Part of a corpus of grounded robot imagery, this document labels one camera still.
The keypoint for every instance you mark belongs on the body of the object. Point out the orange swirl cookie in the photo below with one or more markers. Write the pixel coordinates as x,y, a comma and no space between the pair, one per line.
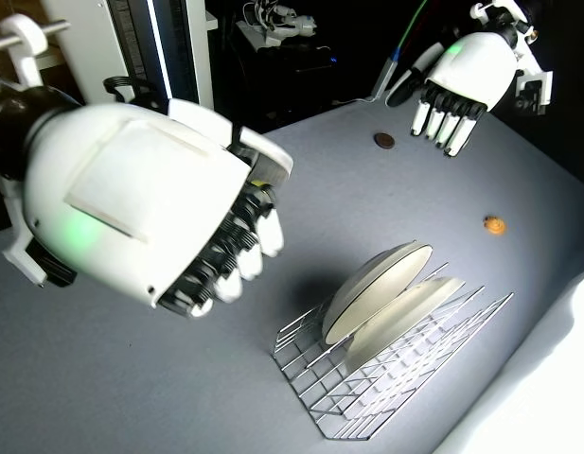
495,226

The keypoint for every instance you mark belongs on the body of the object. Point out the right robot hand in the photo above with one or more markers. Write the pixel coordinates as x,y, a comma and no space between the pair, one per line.
130,189

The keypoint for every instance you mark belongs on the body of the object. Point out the silver adapter with blue plug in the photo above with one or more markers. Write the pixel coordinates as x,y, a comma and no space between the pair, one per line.
385,78

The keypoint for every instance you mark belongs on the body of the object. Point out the yellow block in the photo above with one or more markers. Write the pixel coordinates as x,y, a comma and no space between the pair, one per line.
256,183

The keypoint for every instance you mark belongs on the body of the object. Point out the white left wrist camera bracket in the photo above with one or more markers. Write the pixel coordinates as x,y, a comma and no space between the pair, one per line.
532,59

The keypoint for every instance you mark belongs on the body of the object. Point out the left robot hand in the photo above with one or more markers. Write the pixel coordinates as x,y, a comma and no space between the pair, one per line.
476,66

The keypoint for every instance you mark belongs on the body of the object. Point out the brown round disc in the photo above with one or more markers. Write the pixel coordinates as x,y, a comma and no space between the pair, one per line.
385,140

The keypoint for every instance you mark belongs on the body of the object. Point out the black electronics box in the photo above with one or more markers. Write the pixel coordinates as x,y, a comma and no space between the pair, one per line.
303,57

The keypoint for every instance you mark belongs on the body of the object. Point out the white ceramic plate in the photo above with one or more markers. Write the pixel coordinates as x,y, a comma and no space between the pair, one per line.
367,293
405,321

